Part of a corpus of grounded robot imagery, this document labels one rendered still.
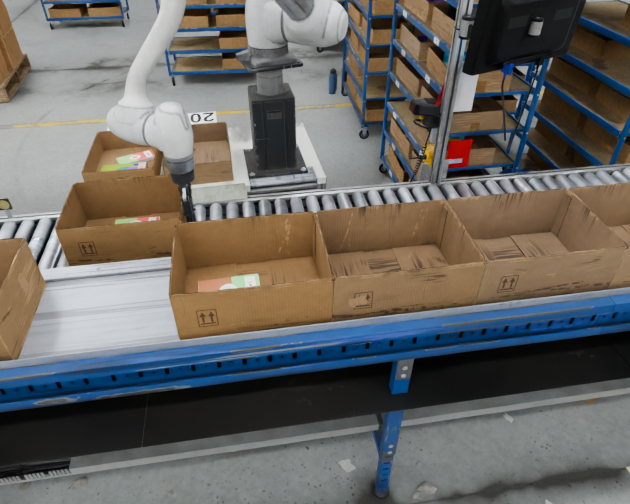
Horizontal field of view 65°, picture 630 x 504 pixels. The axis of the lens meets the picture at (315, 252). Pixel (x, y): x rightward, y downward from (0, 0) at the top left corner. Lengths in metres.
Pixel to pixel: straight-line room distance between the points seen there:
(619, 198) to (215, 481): 1.72
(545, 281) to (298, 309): 0.66
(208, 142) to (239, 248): 1.10
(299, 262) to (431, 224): 0.42
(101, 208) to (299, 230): 0.87
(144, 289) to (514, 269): 1.01
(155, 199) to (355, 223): 0.84
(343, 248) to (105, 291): 0.70
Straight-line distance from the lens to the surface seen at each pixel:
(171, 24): 1.56
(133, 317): 1.43
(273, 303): 1.23
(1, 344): 1.39
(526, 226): 1.72
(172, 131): 1.56
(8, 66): 6.07
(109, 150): 2.56
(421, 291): 1.31
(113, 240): 1.76
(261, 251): 1.49
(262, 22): 2.00
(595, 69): 3.18
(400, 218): 1.51
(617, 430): 2.50
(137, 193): 1.99
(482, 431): 2.27
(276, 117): 2.12
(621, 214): 1.91
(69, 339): 1.44
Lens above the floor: 1.86
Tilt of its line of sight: 39 degrees down
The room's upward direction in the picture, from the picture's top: straight up
